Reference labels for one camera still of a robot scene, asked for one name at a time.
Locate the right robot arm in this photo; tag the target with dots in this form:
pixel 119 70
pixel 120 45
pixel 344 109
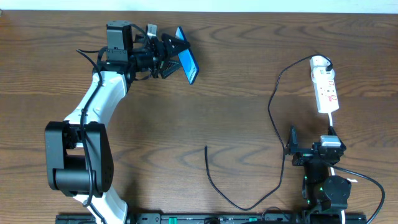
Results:
pixel 327 194

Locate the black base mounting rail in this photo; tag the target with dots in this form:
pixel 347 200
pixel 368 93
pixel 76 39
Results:
pixel 155 218

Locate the white USB charger adapter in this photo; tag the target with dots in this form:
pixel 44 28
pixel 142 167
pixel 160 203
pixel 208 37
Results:
pixel 321 61

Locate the white power strip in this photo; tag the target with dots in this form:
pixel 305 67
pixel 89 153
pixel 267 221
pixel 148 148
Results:
pixel 325 90

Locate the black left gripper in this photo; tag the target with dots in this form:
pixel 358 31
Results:
pixel 158 55

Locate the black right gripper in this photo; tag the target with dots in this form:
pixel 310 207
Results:
pixel 302 152

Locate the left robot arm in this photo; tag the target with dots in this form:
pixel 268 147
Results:
pixel 78 154

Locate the blue Samsung Galaxy smartphone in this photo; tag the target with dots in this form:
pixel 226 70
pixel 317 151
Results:
pixel 189 65

